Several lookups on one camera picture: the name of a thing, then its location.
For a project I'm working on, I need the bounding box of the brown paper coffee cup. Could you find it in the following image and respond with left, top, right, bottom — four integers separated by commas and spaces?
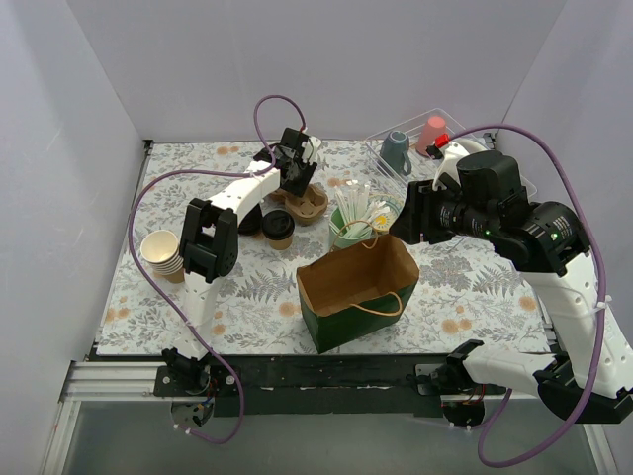
266, 235, 293, 250

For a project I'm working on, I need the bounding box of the green paper bag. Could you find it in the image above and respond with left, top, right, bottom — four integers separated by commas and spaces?
296, 235, 419, 353

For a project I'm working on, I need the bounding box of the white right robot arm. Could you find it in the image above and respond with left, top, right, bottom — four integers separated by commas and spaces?
390, 151, 632, 424

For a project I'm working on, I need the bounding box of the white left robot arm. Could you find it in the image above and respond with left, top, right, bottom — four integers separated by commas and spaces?
162, 129, 321, 396

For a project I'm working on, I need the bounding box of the blue yellow patterned bowl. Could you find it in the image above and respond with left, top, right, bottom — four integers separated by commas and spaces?
370, 194, 404, 233

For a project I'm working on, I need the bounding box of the brown cardboard cup carrier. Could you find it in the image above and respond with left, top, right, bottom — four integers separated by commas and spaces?
268, 184, 329, 226

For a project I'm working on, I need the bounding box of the paper wrapped straw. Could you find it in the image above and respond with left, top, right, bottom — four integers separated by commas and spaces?
335, 186, 366, 225
348, 203, 381, 237

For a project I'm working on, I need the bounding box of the white plate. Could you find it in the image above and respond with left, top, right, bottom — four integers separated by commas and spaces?
454, 138, 488, 154

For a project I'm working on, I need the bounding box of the stack of black lids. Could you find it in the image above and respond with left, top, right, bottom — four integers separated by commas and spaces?
238, 205, 263, 237

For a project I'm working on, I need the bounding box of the green straw holder cup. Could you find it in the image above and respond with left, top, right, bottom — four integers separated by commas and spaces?
329, 208, 374, 249

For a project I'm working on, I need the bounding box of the teal mug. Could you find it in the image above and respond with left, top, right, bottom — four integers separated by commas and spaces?
380, 130, 412, 176

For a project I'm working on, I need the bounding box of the pink plastic cup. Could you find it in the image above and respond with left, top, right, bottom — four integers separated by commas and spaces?
415, 115, 446, 156

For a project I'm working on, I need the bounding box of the floral tablecloth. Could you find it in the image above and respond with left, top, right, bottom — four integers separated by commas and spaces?
96, 142, 548, 357

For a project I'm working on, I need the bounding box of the stack of brown paper cups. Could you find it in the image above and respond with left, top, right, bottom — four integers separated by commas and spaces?
140, 230, 185, 284

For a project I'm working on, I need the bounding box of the white wire dish rack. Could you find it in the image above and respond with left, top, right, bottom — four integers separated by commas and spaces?
365, 108, 538, 209

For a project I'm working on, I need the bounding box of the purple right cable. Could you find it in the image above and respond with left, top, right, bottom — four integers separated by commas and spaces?
447, 123, 607, 468

